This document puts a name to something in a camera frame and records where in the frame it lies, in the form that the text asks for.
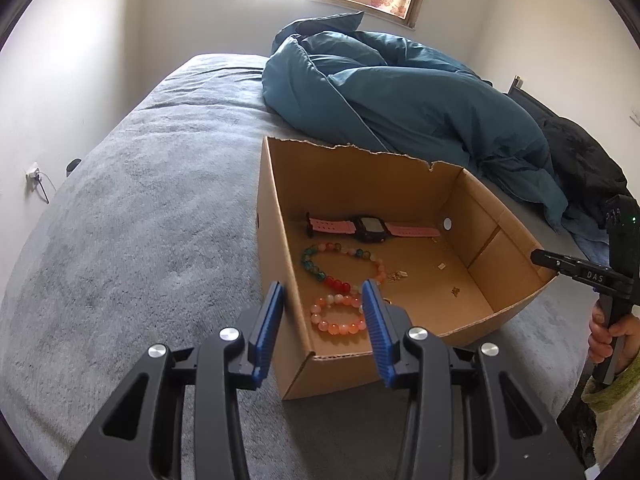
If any brown cardboard box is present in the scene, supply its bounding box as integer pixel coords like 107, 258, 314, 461
256, 136, 560, 401

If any dark headboard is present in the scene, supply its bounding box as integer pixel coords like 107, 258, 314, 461
506, 75, 561, 121

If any pink orange bead bracelet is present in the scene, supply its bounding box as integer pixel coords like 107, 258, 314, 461
310, 294, 368, 337

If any black jacket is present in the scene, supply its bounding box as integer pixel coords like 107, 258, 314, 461
540, 116, 631, 231

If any person's right hand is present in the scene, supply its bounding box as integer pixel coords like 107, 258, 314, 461
590, 307, 640, 376

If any person's right forearm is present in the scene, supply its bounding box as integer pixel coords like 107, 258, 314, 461
580, 355, 640, 480

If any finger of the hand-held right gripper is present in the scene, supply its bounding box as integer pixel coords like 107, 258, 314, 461
530, 249, 621, 283

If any thin charger cable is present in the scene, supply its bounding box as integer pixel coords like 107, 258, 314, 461
32, 172, 51, 205

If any pink strap smart watch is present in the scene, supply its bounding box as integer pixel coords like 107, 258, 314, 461
306, 212, 442, 245

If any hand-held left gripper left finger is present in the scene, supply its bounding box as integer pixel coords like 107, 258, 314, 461
57, 281, 286, 480

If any multicoloured bead bracelet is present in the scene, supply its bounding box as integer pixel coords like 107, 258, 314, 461
300, 241, 388, 297

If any grey bed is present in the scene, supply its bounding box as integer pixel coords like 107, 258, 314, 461
0, 52, 601, 480

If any blue duvet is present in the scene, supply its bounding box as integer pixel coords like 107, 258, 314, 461
261, 10, 608, 261

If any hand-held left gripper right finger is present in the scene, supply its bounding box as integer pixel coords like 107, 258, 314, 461
361, 279, 586, 480

